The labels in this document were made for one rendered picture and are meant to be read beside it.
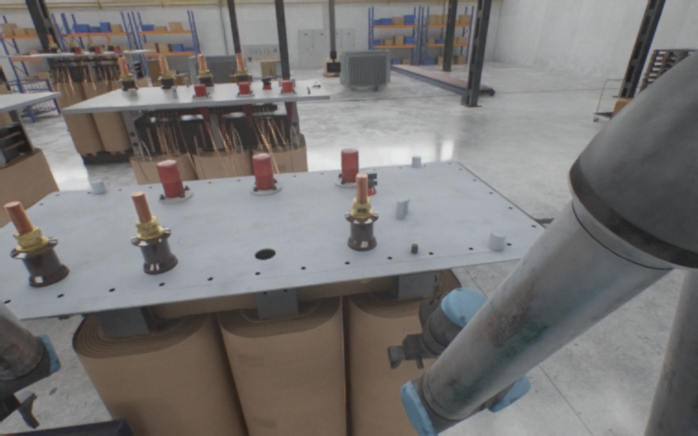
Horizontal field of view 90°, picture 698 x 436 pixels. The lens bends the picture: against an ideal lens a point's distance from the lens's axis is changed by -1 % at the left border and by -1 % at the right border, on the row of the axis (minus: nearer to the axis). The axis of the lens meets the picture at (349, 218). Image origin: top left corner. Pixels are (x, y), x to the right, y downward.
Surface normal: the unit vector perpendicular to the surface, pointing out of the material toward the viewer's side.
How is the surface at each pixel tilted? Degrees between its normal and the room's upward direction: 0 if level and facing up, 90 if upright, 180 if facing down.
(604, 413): 0
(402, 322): 90
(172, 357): 90
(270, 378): 90
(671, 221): 90
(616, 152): 67
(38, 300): 0
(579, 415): 0
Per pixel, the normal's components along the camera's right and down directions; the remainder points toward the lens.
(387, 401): -0.07, 0.47
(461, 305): 0.13, -0.69
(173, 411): 0.21, 0.46
